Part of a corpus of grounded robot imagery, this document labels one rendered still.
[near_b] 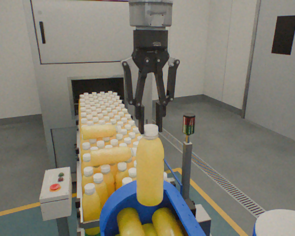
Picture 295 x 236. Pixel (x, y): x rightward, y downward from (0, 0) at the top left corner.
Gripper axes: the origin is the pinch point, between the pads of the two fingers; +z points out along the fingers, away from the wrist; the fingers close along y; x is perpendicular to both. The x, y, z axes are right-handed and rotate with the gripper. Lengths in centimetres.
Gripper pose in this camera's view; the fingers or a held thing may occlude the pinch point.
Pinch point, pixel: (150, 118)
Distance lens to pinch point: 59.7
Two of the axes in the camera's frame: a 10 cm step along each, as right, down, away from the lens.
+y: 9.6, -0.9, 2.6
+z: -0.1, 9.4, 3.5
